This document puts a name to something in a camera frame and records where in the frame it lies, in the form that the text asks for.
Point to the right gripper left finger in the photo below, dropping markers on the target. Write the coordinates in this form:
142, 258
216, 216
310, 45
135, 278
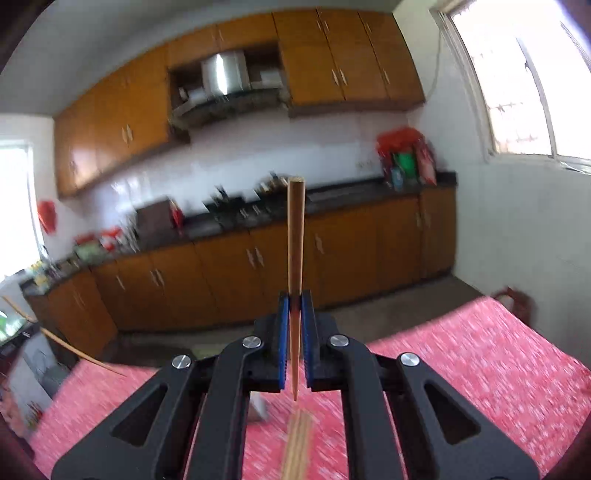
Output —
188, 419

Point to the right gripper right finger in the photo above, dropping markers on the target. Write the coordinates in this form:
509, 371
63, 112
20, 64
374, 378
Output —
402, 419

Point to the wooden chopstick group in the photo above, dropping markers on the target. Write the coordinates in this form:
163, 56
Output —
302, 457
287, 468
295, 264
295, 442
59, 341

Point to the red floral tablecloth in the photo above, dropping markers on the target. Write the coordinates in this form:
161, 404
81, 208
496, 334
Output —
537, 394

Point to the lower wooden base cabinets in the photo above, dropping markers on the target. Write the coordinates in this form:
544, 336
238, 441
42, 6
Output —
357, 245

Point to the green bowl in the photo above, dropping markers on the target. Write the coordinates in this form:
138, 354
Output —
90, 252

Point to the dark wooden cutting board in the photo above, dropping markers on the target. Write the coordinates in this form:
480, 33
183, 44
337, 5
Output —
153, 221

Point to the red bottle on counter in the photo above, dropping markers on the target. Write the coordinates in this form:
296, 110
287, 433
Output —
176, 214

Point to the yellow detergent bottle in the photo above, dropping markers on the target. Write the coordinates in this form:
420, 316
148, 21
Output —
39, 274

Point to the black wok left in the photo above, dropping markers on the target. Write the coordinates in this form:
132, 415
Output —
224, 206

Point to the black countertop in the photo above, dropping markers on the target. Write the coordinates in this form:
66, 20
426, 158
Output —
253, 214

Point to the left window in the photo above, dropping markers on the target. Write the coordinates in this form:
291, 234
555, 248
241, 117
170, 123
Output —
20, 229

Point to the window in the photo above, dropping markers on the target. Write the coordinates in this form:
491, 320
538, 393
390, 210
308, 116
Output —
527, 66
20, 229

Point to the red bag covered containers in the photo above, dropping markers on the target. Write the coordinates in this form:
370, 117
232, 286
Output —
407, 158

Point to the steel range hood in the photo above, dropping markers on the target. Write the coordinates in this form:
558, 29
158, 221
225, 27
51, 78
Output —
227, 84

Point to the right window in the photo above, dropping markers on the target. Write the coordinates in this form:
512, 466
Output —
527, 66

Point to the red plastic bag on wall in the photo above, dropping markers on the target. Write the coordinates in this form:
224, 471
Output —
47, 216

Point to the upper wooden wall cabinets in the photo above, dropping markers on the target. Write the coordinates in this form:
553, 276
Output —
302, 58

